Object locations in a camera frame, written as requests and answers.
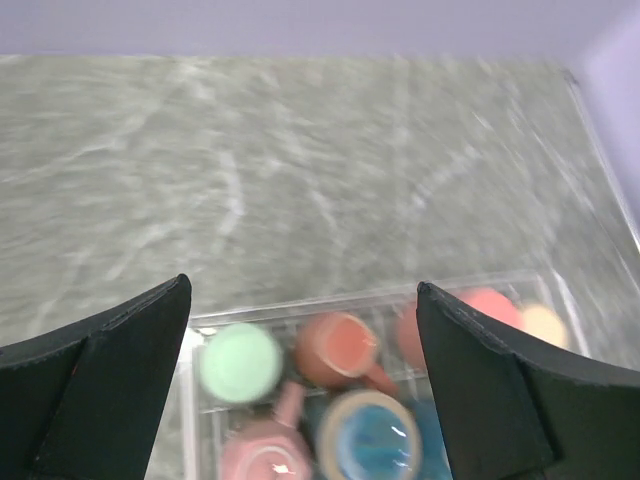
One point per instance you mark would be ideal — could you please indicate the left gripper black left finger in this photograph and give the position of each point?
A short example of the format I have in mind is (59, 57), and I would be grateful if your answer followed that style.
(85, 401)

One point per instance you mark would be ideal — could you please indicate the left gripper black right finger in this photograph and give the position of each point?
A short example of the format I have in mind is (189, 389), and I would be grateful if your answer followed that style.
(512, 406)

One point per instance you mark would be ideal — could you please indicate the pink mug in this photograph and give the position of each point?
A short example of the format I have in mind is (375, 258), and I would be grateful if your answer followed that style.
(270, 448)

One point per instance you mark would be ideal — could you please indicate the orange floral mug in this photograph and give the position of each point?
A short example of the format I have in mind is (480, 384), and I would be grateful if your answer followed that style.
(337, 349)

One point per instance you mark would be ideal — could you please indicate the white wire dish rack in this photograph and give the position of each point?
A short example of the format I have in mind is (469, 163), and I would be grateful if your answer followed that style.
(208, 421)

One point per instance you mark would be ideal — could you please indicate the cream and brown ceramic cup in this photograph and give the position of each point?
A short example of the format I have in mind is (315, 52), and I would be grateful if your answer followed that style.
(543, 323)

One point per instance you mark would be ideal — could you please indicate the tall green plastic cup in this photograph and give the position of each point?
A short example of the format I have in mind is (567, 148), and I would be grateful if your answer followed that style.
(241, 364)

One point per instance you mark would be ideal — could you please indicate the blue mug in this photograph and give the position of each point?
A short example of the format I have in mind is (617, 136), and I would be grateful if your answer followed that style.
(434, 463)
(365, 434)

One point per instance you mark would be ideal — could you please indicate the tall pink plastic cup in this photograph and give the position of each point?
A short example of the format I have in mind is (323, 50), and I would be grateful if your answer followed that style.
(480, 303)

